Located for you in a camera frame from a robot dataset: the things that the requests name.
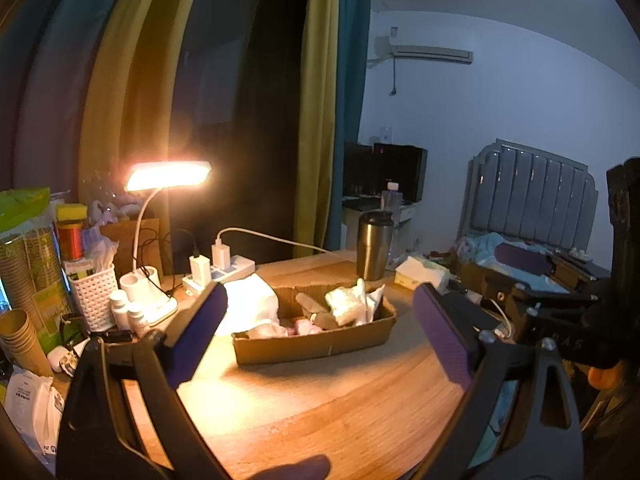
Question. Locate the wide white charger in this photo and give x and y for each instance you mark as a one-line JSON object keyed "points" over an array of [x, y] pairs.
{"points": [[200, 270]]}

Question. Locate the clear water bottle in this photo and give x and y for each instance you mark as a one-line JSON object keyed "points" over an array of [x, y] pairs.
{"points": [[391, 200]]}

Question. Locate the sleeve of paper cups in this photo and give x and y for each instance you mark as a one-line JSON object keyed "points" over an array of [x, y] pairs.
{"points": [[35, 280]]}

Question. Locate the steel tumbler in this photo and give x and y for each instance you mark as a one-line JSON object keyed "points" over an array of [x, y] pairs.
{"points": [[374, 250]]}

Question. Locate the stack of brown paper cups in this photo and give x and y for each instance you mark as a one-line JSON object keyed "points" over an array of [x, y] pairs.
{"points": [[22, 340]]}

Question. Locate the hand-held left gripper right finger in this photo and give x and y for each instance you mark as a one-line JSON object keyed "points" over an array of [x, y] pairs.
{"points": [[442, 335]]}

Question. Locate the person's left hand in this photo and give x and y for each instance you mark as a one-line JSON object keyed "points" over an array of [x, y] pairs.
{"points": [[295, 470]]}

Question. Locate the yellow tissue pack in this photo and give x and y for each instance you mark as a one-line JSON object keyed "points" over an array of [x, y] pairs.
{"points": [[420, 272]]}

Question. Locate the green plastic bag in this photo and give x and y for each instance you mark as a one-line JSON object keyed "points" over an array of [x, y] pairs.
{"points": [[22, 207]]}

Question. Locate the yellow sponge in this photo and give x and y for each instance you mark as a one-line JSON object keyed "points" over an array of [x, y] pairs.
{"points": [[72, 212]]}

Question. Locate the red can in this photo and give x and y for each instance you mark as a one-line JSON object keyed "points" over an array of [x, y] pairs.
{"points": [[70, 240]]}

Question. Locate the cardboard box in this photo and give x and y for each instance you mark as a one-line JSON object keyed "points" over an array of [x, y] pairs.
{"points": [[310, 346]]}

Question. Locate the brown paper bag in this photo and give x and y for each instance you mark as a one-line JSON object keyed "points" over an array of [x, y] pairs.
{"points": [[150, 245]]}

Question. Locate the white wipes packet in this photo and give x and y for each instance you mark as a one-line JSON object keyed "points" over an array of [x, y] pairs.
{"points": [[32, 415]]}

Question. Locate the teal curtain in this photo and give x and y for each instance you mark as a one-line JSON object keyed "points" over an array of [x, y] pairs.
{"points": [[354, 60]]}

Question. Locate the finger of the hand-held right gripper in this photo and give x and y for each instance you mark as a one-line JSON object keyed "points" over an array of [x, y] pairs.
{"points": [[522, 256], [490, 285]]}

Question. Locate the pink plush toy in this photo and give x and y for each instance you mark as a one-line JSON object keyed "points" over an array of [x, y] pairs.
{"points": [[305, 326]]}

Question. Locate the large white pill bottle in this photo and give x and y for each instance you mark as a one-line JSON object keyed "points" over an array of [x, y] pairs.
{"points": [[120, 312]]}

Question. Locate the black flashlight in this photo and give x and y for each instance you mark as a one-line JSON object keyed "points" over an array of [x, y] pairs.
{"points": [[117, 335]]}

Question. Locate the white woven basket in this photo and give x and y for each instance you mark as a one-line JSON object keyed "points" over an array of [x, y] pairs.
{"points": [[92, 300]]}

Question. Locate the white round case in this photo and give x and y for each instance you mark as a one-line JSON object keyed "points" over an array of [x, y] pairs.
{"points": [[60, 360]]}

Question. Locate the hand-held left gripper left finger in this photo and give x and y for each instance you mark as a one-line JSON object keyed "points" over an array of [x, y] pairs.
{"points": [[197, 332]]}

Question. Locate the grey padded headboard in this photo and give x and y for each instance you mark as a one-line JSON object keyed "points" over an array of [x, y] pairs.
{"points": [[535, 195]]}

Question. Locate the white cloth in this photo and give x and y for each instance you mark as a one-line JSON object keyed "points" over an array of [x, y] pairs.
{"points": [[250, 300]]}

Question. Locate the slim white charger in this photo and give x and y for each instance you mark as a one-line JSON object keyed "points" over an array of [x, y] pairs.
{"points": [[221, 255]]}

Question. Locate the white desk lamp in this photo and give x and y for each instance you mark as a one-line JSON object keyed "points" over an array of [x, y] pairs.
{"points": [[167, 175]]}

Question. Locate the person's right hand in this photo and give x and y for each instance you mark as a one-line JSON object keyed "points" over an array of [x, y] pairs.
{"points": [[606, 379]]}

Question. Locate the blue bedding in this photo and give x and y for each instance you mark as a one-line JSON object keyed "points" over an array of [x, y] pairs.
{"points": [[482, 247]]}

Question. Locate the white plastic bag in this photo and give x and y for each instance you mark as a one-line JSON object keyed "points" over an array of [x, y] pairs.
{"points": [[112, 210]]}

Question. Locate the white air conditioner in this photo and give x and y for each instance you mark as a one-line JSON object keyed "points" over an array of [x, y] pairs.
{"points": [[430, 52]]}

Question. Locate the white power strip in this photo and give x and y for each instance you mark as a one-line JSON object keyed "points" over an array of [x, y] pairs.
{"points": [[235, 267]]}

